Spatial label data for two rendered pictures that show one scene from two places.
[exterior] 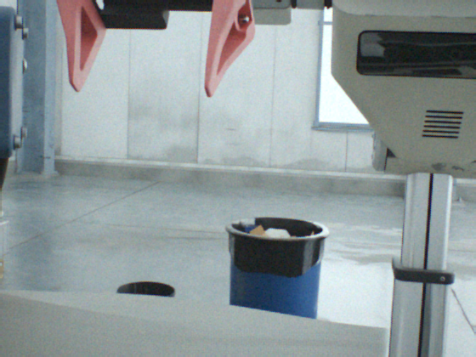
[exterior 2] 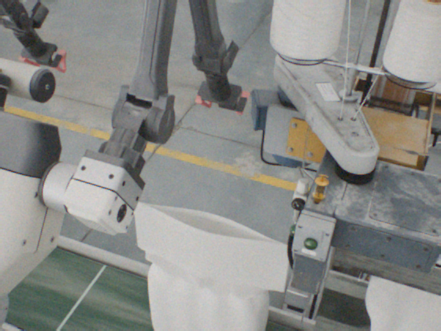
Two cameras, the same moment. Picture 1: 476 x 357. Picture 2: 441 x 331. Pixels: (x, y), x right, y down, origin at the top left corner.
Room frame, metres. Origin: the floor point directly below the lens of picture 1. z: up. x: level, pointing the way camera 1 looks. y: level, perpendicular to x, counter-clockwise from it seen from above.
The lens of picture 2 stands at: (1.75, 0.28, 2.09)
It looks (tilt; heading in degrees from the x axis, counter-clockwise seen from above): 41 degrees down; 189
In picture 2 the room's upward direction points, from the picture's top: 3 degrees clockwise
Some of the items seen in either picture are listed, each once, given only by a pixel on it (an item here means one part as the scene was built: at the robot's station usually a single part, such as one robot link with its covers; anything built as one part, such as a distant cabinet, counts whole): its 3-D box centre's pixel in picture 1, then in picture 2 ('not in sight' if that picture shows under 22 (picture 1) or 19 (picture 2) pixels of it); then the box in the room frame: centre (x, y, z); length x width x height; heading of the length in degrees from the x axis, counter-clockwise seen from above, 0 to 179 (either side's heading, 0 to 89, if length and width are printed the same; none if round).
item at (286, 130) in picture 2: not in sight; (314, 137); (0.50, 0.33, 1.23); 0.28 x 0.07 x 0.16; 80
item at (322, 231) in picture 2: not in sight; (313, 236); (0.94, 0.35, 1.29); 0.08 x 0.05 x 0.09; 80
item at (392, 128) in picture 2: not in sight; (374, 156); (0.47, 0.51, 1.18); 0.34 x 0.25 x 0.31; 170
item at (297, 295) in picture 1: (274, 295); not in sight; (2.97, -0.24, 0.32); 0.51 x 0.48 x 0.65; 170
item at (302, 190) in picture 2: not in sight; (301, 204); (0.69, 0.32, 1.14); 0.05 x 0.04 x 0.16; 170
